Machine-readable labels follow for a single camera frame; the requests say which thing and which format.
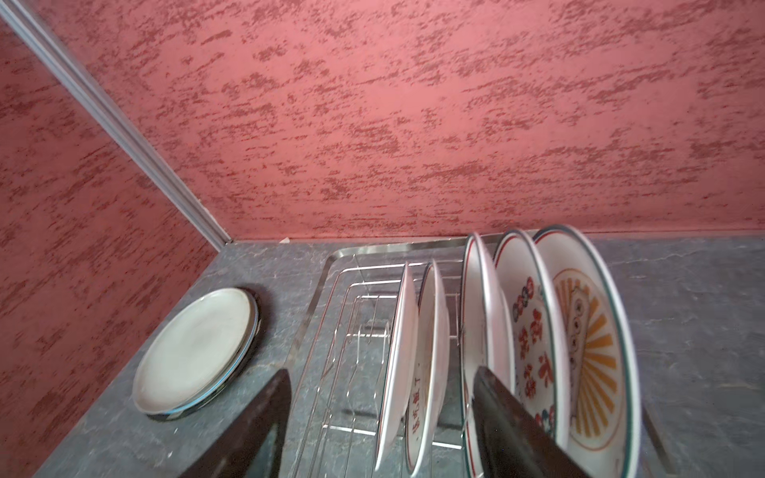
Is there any small red patterned plate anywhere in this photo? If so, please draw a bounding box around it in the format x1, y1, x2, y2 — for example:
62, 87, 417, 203
375, 263, 418, 472

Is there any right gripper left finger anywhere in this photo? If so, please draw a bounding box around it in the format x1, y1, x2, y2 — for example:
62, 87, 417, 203
181, 368, 292, 477

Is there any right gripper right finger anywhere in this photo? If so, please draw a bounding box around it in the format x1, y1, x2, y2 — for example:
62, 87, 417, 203
472, 366, 587, 477

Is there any floral white plate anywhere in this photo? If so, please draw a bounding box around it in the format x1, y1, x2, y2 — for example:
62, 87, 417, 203
458, 233, 515, 477

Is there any plain grey white plate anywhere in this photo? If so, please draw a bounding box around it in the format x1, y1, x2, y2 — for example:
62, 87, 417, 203
131, 287, 259, 416

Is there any dark striped rim plate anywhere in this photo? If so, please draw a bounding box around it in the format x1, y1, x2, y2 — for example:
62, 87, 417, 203
145, 289, 264, 422

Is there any wire dish rack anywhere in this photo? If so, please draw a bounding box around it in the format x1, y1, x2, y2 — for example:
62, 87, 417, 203
285, 225, 675, 477

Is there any left aluminium corner post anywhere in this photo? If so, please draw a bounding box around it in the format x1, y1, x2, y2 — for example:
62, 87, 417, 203
1, 0, 233, 251

